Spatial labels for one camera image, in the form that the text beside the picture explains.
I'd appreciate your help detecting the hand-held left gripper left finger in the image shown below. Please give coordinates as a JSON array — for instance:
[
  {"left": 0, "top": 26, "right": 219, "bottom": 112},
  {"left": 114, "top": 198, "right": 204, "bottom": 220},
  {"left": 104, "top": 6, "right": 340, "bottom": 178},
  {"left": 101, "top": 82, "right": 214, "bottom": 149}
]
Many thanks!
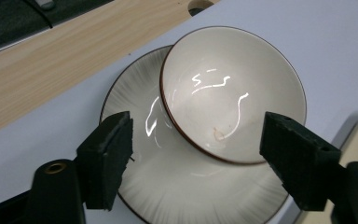
[{"left": 76, "top": 110, "right": 134, "bottom": 212}]

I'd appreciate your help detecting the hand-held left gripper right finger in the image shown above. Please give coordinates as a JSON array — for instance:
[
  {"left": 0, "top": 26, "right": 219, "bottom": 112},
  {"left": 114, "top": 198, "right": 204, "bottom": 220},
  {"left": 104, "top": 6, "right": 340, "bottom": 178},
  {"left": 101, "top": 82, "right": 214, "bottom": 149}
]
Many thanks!
[{"left": 259, "top": 111, "right": 343, "bottom": 212}]

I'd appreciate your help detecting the white dark-rimmed plate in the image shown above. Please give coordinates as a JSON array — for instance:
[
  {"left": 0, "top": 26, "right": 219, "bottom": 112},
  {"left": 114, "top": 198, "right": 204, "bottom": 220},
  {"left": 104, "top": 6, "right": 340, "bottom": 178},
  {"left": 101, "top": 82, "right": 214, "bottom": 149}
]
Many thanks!
[{"left": 99, "top": 44, "right": 290, "bottom": 224}]

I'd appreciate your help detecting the white ceramic bowl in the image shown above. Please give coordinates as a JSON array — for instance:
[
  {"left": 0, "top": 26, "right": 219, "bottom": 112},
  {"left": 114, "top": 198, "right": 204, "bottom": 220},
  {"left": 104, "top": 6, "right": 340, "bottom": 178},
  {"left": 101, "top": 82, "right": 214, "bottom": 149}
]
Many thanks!
[{"left": 158, "top": 25, "right": 308, "bottom": 165}]

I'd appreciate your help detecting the black cable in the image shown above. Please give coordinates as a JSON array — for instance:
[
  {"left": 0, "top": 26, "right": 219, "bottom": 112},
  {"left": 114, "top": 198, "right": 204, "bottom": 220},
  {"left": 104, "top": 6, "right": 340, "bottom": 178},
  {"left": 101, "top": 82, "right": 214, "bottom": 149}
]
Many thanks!
[{"left": 24, "top": 0, "right": 54, "bottom": 29}]

